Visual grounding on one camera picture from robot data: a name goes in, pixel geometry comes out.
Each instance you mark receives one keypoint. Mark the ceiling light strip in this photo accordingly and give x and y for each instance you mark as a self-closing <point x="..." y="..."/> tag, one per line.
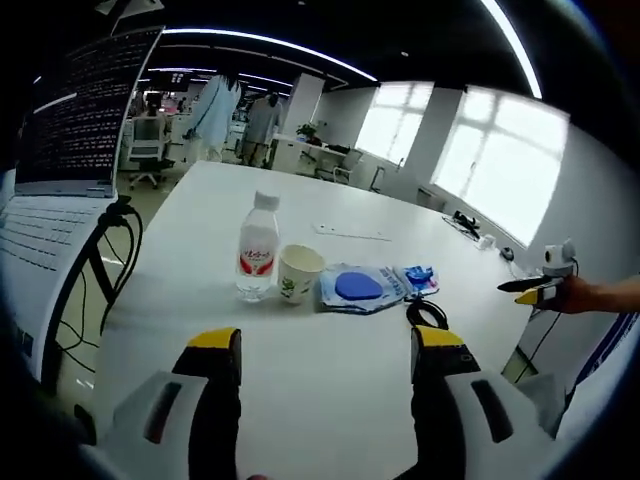
<point x="517" y="40"/>
<point x="275" y="40"/>

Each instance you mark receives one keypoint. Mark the white blue wet wipes pack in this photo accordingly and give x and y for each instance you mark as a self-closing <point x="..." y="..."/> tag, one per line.
<point x="357" y="286"/>

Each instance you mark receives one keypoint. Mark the green potted plant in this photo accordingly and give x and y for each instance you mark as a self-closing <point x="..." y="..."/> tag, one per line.
<point x="307" y="131"/>

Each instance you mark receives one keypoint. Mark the white office chair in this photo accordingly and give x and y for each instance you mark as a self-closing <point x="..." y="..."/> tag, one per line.
<point x="147" y="145"/>

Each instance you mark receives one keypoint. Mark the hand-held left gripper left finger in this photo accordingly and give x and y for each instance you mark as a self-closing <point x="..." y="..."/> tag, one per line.
<point x="215" y="390"/>

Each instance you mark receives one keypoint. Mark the black desk device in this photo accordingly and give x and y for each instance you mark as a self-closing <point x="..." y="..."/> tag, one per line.
<point x="467" y="224"/>

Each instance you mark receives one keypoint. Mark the clear plastic water bottle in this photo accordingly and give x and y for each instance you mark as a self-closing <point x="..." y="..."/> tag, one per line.
<point x="257" y="260"/>

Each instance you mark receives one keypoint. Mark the window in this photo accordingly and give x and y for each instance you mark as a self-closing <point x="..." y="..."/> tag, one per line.
<point x="395" y="120"/>
<point x="500" y="165"/>

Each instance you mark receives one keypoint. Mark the white table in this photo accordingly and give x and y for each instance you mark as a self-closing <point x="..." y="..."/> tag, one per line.
<point x="325" y="390"/>

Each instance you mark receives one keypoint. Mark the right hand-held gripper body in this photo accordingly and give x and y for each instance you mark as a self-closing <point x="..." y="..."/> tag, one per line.
<point x="557" y="262"/>

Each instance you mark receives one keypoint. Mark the white laptop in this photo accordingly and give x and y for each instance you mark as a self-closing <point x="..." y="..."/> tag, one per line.
<point x="80" y="125"/>

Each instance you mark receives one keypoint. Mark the person's left hand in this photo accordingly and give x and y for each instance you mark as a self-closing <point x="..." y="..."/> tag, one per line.
<point x="258" y="477"/>

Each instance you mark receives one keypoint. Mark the white paper cup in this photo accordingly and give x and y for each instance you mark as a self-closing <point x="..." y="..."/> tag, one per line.
<point x="295" y="285"/>

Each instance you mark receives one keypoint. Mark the white power adapter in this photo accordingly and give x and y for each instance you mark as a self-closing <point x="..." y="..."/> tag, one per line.
<point x="486" y="242"/>

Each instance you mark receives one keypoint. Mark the person's right hand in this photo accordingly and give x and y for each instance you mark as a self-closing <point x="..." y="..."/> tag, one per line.
<point x="580" y="295"/>

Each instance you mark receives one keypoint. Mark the blue pink tissue pack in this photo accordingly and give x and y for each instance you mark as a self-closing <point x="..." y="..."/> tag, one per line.
<point x="417" y="275"/>

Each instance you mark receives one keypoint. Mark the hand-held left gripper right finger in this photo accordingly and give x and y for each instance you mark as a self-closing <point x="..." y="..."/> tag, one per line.
<point x="435" y="390"/>

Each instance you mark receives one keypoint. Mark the computer mouse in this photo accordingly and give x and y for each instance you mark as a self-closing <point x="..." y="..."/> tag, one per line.
<point x="508" y="253"/>

